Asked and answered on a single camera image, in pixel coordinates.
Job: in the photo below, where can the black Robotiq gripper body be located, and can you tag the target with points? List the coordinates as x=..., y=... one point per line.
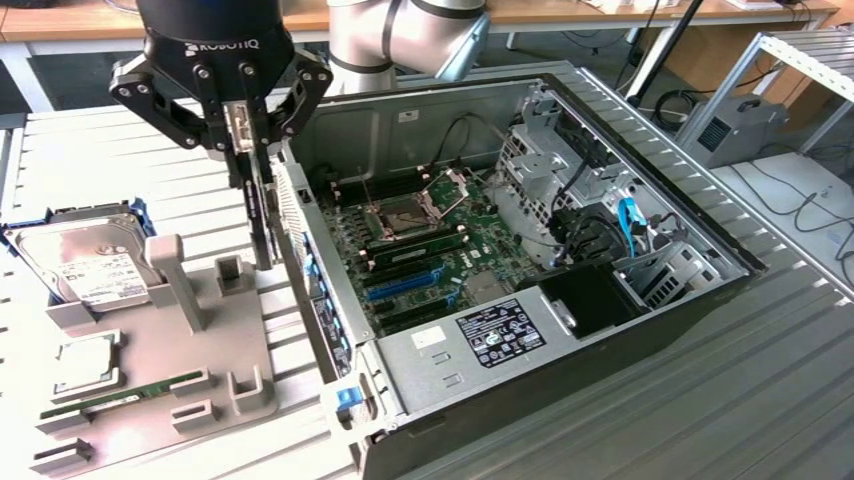
x=221, y=30

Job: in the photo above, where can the graphics card with black fan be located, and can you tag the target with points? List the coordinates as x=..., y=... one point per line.
x=261, y=225

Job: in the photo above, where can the black RAM slot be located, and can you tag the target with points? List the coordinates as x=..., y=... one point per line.
x=417, y=239
x=381, y=186
x=380, y=181

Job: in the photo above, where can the thin metal locking lever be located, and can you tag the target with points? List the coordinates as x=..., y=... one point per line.
x=368, y=190

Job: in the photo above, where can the blue plastic disk carrier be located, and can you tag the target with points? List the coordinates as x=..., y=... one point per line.
x=142, y=215

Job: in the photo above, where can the open metal socket cover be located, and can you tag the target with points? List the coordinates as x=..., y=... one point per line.
x=444, y=192

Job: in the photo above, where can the CPU socket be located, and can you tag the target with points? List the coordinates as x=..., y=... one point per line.
x=401, y=220

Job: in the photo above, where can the silver hard disk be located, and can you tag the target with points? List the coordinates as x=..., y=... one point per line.
x=87, y=270

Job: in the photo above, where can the installed RAM stick with label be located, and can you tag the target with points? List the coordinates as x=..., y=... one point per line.
x=414, y=256

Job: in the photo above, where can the long black expansion slot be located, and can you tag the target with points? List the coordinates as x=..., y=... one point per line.
x=421, y=319
x=414, y=306
x=401, y=270

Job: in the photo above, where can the green Dell motherboard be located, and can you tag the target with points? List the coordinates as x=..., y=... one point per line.
x=481, y=235

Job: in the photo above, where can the blue expansion slot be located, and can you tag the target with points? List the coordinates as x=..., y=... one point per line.
x=408, y=286

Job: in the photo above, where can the silver perforated drive cage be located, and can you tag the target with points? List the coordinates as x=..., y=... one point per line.
x=528, y=230

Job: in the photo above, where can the wooden desk with brown panel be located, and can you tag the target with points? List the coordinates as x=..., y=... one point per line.
x=588, y=15

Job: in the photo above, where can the silver chipset heat sink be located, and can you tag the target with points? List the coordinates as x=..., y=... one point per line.
x=485, y=288

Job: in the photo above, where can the black case label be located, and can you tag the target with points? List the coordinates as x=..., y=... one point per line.
x=332, y=335

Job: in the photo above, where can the grey printed parts rack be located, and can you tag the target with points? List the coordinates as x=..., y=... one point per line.
x=154, y=360

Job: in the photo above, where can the white power supply sticker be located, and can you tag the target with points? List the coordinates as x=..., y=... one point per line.
x=429, y=336

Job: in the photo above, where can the silver CPU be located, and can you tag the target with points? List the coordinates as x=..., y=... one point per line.
x=83, y=362

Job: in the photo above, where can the black slanted stand pole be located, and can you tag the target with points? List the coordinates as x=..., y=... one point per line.
x=668, y=50

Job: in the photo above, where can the black power supply label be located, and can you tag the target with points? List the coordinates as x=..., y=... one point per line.
x=501, y=332

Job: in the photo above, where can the green loose RAM stick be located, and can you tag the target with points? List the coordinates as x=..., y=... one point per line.
x=143, y=389

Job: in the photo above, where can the silver power supply unit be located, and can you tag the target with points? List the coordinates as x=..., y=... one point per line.
x=428, y=380

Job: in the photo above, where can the blue case latch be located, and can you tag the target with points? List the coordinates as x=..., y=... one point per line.
x=348, y=398

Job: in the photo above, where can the grey vented machine box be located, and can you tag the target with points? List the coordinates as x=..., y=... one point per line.
x=741, y=132

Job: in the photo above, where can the silver disk bay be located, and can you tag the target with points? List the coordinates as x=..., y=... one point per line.
x=675, y=270

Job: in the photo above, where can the open black PC case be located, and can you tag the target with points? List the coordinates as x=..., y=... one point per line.
x=521, y=385

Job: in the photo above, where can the white case wall sticker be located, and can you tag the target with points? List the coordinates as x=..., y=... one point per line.
x=410, y=116

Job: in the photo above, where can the wooden desk with grey frame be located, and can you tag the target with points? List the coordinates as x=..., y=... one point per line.
x=67, y=25

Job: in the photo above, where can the aluminium slat table frame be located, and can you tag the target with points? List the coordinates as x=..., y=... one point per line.
x=811, y=60

